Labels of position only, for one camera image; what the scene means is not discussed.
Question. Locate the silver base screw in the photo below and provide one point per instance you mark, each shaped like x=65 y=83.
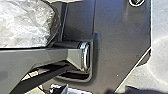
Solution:
x=136 y=2

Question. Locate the small white box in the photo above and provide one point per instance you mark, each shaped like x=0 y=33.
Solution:
x=60 y=89

